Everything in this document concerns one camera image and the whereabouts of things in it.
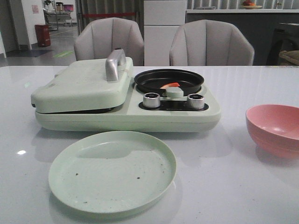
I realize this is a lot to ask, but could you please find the right silver control knob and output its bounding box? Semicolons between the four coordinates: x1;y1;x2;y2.
186;94;205;110

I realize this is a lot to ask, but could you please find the right grey upholstered chair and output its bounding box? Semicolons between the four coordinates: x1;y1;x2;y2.
170;20;255;66

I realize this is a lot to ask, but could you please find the green round pan handle knob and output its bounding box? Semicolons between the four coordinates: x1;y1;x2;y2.
163;87;184;98

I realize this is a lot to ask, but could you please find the left grey upholstered chair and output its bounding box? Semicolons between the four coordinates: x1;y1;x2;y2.
74;17;144;66

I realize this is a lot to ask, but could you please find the green breakfast maker base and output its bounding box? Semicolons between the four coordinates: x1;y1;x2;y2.
36;76;221;132

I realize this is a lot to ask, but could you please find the grey upholstered chair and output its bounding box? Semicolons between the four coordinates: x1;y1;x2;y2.
170;20;255;66
74;17;144;66

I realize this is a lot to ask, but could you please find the light green round plate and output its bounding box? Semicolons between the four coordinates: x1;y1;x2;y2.
48;131;177;217

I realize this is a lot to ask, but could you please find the white cabinet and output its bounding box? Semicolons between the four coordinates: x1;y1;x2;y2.
143;0;186;66

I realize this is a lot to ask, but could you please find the fruit plate on counter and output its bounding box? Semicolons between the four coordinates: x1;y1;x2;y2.
241;0;263;9

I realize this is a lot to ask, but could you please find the left silver control knob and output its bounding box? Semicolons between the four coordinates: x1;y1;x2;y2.
142;92;160;108

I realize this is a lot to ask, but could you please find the pink bowl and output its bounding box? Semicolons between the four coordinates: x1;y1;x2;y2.
246;104;299;159

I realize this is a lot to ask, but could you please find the green breakfast maker lid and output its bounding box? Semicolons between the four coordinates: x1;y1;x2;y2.
31;49;133;113

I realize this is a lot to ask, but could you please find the orange cooked shrimp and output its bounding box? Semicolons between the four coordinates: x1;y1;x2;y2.
160;82;180;89

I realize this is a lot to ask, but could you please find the red bin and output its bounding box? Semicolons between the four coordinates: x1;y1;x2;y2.
35;24;51;47

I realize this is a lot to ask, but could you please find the silver control knob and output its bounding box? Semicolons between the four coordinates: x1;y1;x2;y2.
142;92;160;108
186;94;205;110

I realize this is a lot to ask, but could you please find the black round frying pan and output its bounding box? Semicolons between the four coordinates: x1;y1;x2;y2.
134;69;204;96

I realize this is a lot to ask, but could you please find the grey counter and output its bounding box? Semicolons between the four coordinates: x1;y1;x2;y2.
185;9;299;65

